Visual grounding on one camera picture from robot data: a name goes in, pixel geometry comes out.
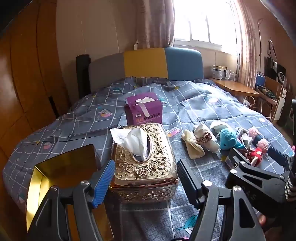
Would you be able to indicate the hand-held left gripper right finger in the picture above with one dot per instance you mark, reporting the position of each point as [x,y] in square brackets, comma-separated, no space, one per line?
[186,180]

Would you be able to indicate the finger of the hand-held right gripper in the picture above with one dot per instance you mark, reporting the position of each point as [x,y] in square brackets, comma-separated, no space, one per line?
[238,156]
[278,157]

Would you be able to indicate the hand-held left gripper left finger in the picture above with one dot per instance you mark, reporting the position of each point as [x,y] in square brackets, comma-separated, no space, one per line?
[103,185]

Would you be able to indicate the red plush doll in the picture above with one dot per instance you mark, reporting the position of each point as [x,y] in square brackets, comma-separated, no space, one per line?
[256,155]

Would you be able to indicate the blue plush toy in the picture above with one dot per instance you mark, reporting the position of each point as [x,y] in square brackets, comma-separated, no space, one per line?
[229,140]

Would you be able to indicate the grey pink striped cloth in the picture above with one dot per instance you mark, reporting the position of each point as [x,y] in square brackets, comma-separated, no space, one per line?
[244,136]

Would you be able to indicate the pink towel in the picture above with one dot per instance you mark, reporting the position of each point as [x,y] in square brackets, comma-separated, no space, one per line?
[260,142]

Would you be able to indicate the cream cloth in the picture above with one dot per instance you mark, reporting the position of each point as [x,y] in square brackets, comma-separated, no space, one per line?
[193,146]

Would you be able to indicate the gold tin box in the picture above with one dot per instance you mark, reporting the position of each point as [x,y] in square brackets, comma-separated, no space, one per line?
[46,176]

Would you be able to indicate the person's right hand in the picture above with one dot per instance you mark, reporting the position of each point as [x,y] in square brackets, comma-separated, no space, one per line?
[262,220]

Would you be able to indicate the ornate gold tissue box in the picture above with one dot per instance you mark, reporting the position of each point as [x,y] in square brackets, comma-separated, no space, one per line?
[143,173]

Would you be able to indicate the white tissue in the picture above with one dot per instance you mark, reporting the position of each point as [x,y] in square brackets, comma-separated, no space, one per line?
[131,141]

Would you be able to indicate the grey checked blanket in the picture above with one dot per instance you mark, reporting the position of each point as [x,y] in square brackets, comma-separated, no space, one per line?
[196,106]

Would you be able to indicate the wooden bedside table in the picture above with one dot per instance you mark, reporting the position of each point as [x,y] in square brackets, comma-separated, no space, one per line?
[235,87]

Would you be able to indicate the blue chair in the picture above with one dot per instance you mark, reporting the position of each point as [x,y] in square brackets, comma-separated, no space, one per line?
[259,81]

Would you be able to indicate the white round fan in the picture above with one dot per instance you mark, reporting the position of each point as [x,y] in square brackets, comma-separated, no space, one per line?
[281,77]

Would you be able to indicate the purple cardboard box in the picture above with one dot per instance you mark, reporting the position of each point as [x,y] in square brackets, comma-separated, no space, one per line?
[143,111]

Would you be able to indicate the clear small containers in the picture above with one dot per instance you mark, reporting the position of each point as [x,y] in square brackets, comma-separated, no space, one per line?
[230,74]

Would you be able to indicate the white jar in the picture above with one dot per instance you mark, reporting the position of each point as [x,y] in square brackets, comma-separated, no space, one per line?
[218,72]

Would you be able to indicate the black rolled mat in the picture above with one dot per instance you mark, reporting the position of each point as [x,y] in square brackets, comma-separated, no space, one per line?
[82,74]

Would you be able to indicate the patterned curtain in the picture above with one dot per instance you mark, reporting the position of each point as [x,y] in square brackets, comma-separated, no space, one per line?
[247,41]
[155,23]

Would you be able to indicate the grey yellow blue headboard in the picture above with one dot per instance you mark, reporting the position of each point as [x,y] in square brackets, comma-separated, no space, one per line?
[143,64]

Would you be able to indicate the wooden wardrobe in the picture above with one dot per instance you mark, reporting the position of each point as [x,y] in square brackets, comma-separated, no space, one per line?
[27,81]

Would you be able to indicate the window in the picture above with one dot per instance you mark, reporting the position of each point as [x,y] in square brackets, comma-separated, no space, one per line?
[205,20]

